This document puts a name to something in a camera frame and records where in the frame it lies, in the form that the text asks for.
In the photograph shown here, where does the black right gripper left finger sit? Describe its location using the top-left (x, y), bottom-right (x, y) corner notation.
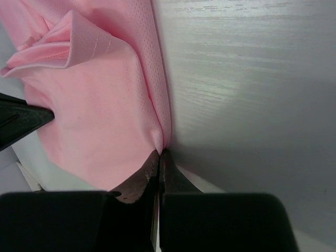
top-left (1, 152), bottom-right (159, 251)

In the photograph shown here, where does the pink t shirt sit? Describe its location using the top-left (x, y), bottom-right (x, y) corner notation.
top-left (1, 1), bottom-right (171, 191)

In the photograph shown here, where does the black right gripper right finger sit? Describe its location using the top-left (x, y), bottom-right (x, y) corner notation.
top-left (159, 150), bottom-right (299, 251)

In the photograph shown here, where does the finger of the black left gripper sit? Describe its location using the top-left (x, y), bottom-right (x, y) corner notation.
top-left (0, 93), bottom-right (55, 150)

